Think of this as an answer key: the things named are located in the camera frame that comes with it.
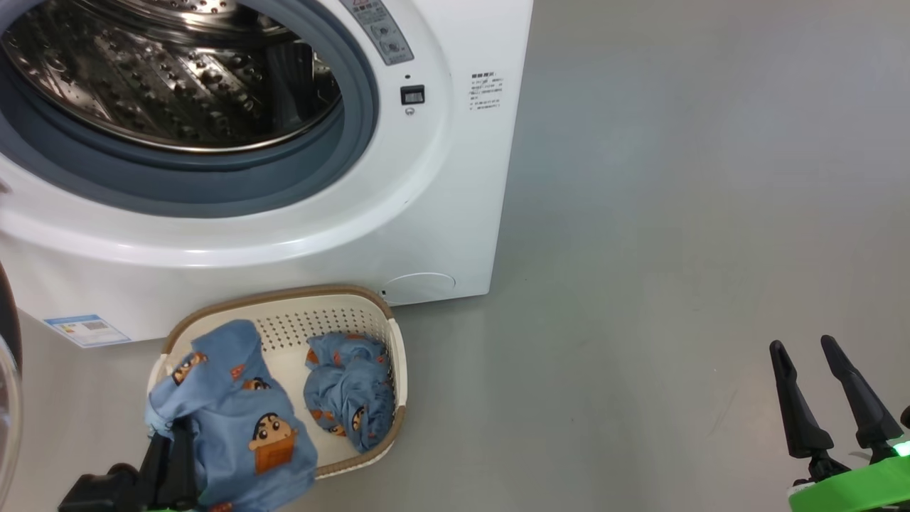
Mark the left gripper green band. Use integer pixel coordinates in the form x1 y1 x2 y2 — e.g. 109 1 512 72
139 418 200 512

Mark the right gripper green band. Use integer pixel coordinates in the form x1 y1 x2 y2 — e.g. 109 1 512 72
769 335 910 512

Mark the blue cartoon print garment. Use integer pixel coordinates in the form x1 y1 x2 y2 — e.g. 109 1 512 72
145 319 319 512
304 332 396 453

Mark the black glass washing machine door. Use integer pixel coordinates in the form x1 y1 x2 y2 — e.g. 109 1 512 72
0 262 23 493

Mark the cream laundry basket brown rim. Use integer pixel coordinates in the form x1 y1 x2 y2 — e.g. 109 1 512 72
146 284 408 479

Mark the grey rubber door gasket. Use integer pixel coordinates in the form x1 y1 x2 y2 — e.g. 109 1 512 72
0 0 381 218

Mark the white front-load washing machine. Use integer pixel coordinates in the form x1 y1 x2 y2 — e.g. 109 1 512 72
0 0 534 350

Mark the steel washing machine drum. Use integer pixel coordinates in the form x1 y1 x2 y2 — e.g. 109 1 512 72
0 0 346 154

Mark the blue energy label sticker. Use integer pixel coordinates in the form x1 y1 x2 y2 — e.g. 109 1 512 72
43 314 133 349

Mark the printed text label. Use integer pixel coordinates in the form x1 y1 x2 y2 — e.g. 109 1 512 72
468 70 506 112

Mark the grey warning sticker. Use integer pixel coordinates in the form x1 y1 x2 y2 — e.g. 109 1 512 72
340 0 415 66

